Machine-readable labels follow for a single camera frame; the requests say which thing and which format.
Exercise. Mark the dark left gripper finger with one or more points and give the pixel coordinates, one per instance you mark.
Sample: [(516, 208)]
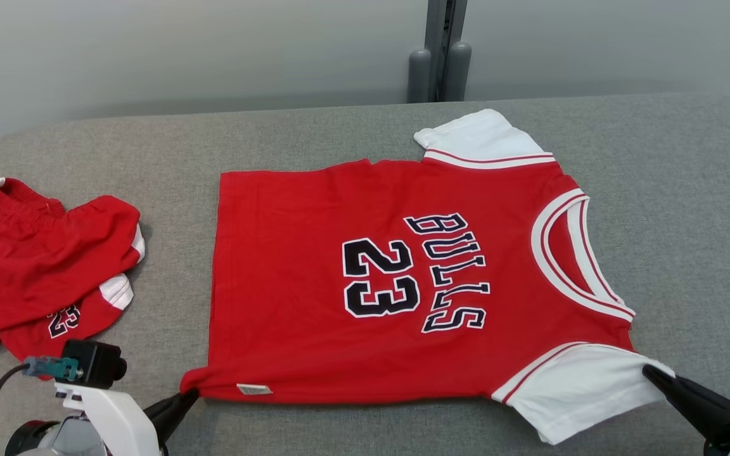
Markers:
[(168, 415)]

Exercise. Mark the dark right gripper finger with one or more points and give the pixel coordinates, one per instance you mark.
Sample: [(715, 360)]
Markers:
[(707, 411)]

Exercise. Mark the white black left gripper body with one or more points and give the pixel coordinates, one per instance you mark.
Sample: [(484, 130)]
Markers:
[(121, 424)]

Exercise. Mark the red white basketball shorts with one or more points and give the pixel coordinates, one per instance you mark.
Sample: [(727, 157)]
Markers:
[(23, 266)]

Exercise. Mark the red white basketball jersey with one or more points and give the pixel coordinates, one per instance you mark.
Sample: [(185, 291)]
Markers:
[(289, 253)]

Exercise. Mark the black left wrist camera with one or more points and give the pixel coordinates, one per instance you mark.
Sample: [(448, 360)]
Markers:
[(96, 361)]

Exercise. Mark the grey cylinder post foot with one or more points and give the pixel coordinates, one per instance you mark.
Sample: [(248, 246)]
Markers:
[(420, 79), (459, 73)]

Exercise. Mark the grey metal partition post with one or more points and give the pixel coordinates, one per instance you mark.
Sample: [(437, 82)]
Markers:
[(444, 38)]

